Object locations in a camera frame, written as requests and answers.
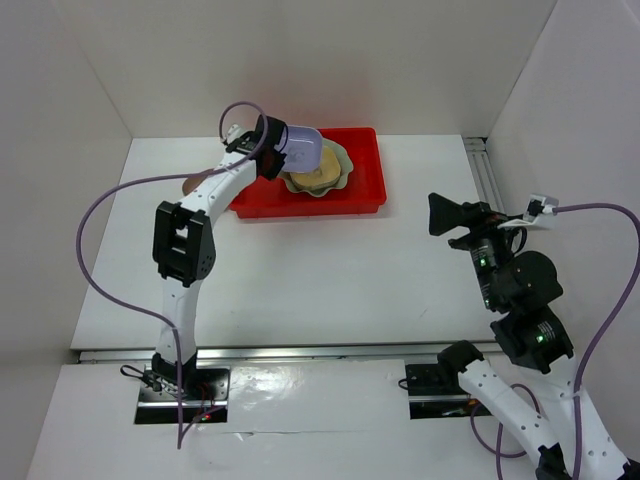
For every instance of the aluminium rail front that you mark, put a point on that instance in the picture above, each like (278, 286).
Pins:
(279, 353)

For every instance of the aluminium rail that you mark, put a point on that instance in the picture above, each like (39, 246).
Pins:
(482, 172)
(279, 353)

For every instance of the red plastic bin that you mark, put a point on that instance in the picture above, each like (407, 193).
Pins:
(364, 192)

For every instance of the large green scalloped bowl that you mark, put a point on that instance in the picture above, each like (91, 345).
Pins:
(346, 165)

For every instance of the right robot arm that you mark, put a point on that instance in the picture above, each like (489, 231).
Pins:
(562, 433)

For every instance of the purple square plate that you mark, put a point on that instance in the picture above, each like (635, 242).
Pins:
(302, 148)

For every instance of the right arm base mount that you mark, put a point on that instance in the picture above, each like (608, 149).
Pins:
(432, 396)

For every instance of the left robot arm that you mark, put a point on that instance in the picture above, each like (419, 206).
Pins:
(184, 249)

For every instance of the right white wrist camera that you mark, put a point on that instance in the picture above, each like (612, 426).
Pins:
(538, 215)

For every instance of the aluminium rail right side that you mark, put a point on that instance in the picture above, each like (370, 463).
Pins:
(482, 172)

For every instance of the yellow square plate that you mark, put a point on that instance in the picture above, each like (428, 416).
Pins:
(325, 175)

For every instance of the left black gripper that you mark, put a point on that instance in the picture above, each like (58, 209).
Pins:
(278, 163)

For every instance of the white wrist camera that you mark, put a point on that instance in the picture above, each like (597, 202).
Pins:
(538, 215)
(234, 132)

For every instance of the brown square plate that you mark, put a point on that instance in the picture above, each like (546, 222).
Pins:
(192, 182)

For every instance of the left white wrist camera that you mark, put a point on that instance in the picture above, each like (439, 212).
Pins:
(234, 132)

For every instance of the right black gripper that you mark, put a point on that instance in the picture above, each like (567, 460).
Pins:
(477, 216)

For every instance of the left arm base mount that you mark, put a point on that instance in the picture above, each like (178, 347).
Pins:
(205, 401)

